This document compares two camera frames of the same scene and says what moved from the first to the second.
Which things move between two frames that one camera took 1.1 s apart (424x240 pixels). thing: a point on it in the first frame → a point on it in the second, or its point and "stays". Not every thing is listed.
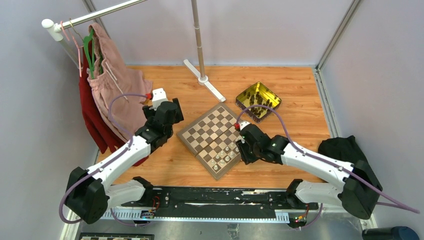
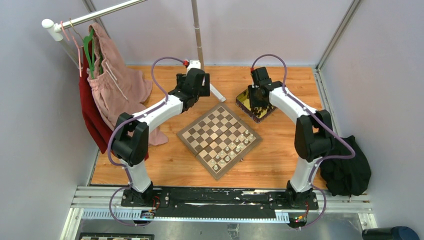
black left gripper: [150, 113] → [203, 91]
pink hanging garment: [119, 90] stays
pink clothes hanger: [78, 48] stays
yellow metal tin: [257, 94] stays
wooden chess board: [212, 138] stays
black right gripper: [247, 158] → [253, 102]
